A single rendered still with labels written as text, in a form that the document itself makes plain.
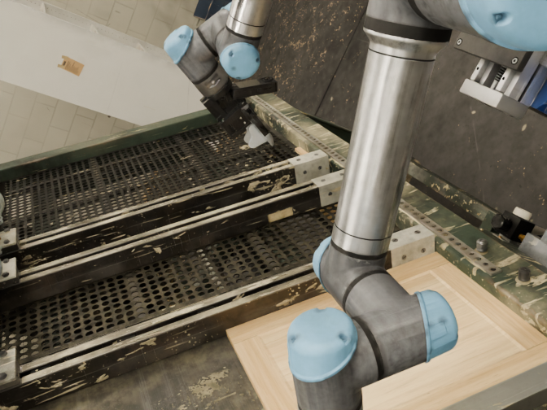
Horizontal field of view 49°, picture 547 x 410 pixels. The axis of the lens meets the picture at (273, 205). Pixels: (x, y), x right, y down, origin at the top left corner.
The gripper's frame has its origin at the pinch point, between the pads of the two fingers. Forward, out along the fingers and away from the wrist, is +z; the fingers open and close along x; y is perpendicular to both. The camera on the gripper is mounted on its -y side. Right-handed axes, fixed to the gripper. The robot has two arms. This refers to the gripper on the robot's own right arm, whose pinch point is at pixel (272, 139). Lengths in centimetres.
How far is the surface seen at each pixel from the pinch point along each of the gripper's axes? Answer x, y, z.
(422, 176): -73, -45, 105
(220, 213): -18.4, 24.7, 17.4
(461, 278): 38, -12, 40
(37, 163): -110, 74, -2
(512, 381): 70, -3, 31
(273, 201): -15.0, 10.4, 24.3
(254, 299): 26.5, 27.4, 13.7
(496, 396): 72, 1, 29
